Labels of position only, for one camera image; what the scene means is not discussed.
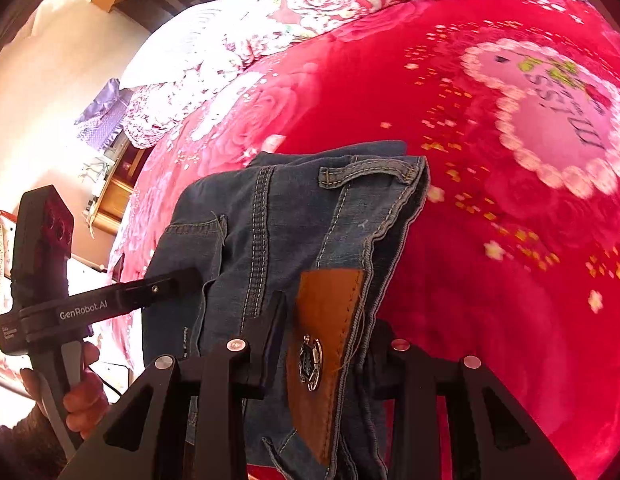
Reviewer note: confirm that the blue denim jeans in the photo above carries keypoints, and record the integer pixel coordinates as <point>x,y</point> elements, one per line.
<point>327,230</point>

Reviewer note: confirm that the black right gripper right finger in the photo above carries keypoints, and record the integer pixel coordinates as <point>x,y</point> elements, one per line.
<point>491,435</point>

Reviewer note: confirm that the wooden side desk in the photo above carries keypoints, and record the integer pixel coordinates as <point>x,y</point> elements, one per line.
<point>106,210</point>

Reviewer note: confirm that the person left hand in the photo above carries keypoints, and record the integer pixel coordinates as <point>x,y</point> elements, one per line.
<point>86,404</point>

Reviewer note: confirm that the purple cloth cover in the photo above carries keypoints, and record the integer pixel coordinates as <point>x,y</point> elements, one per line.
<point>100,122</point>

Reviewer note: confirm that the red floral bed blanket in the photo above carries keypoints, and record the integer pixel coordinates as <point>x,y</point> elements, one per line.
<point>516,255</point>

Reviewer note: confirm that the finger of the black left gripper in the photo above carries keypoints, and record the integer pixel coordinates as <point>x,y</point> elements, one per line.
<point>124,298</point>

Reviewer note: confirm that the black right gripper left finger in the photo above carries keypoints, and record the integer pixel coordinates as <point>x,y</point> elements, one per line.
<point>184,419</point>

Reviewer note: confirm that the white pillow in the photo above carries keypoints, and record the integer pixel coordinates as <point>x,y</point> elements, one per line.
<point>193,40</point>

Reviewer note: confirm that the folded floral quilt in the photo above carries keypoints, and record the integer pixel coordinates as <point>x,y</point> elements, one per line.
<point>315,15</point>

